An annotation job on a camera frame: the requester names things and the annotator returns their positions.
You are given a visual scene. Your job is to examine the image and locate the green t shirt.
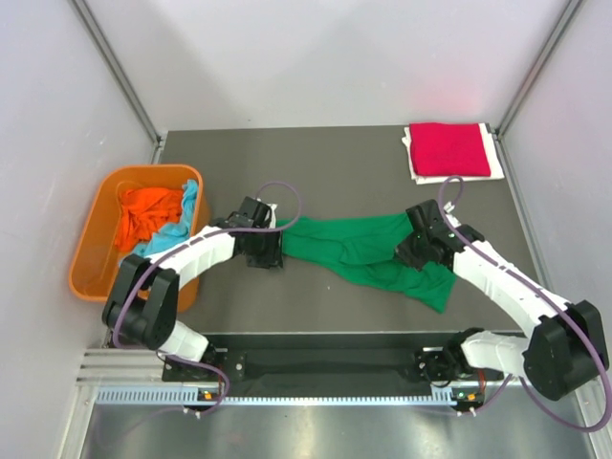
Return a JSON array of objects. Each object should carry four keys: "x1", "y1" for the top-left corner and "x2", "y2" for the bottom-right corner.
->
[{"x1": 282, "y1": 213, "x2": 456, "y2": 313}]

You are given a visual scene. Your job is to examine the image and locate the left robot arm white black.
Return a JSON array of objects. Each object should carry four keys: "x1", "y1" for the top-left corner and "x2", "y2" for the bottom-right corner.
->
[{"x1": 101, "y1": 197, "x2": 283, "y2": 380}]

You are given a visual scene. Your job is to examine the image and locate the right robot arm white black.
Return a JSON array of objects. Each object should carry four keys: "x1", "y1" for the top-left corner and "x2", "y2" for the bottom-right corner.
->
[{"x1": 395, "y1": 200, "x2": 609, "y2": 401}]

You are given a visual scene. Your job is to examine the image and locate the folded red t shirt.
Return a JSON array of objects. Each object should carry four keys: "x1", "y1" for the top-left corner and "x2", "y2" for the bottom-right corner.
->
[{"x1": 408, "y1": 122, "x2": 492, "y2": 178}]

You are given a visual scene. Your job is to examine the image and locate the light blue t shirt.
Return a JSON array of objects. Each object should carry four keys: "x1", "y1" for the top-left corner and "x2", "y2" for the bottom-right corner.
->
[{"x1": 131, "y1": 179, "x2": 199, "y2": 257}]

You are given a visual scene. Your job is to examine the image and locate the folded white t shirt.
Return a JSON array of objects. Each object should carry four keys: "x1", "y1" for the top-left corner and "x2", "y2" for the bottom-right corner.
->
[{"x1": 402, "y1": 123, "x2": 504, "y2": 185}]

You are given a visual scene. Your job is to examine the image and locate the orange t shirt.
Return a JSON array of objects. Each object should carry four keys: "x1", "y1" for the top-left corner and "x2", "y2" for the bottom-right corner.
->
[{"x1": 114, "y1": 187, "x2": 184, "y2": 252}]

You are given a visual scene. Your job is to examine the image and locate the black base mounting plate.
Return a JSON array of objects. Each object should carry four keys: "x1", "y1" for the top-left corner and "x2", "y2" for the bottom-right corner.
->
[{"x1": 162, "y1": 332, "x2": 503, "y2": 398}]

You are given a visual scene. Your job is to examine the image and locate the orange plastic basket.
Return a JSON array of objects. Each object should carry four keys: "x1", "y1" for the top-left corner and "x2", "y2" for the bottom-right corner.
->
[{"x1": 69, "y1": 164, "x2": 210, "y2": 302}]

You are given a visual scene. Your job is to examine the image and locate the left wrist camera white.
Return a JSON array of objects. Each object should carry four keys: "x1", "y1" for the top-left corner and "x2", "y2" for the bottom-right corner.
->
[{"x1": 268, "y1": 204, "x2": 277, "y2": 229}]

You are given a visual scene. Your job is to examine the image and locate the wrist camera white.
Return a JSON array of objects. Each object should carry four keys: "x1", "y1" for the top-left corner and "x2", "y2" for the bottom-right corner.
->
[
  {"x1": 268, "y1": 204, "x2": 277, "y2": 229},
  {"x1": 444, "y1": 202, "x2": 461, "y2": 228}
]

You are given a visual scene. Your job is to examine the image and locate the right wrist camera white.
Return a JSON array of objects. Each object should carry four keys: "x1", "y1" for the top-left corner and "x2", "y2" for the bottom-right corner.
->
[{"x1": 444, "y1": 202, "x2": 461, "y2": 228}]

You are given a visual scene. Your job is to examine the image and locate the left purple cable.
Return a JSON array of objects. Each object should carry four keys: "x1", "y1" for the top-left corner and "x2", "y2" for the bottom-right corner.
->
[{"x1": 112, "y1": 180, "x2": 303, "y2": 350}]

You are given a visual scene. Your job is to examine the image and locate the purple cable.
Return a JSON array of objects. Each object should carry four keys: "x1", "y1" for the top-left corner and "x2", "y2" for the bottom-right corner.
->
[
  {"x1": 438, "y1": 175, "x2": 611, "y2": 434},
  {"x1": 112, "y1": 180, "x2": 303, "y2": 350}
]

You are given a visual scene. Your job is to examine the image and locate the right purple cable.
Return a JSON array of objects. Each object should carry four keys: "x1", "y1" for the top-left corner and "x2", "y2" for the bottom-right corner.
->
[{"x1": 438, "y1": 175, "x2": 611, "y2": 434}]

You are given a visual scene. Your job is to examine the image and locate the slotted grey cable duct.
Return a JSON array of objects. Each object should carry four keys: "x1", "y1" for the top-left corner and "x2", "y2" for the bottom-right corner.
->
[{"x1": 96, "y1": 386, "x2": 479, "y2": 407}]

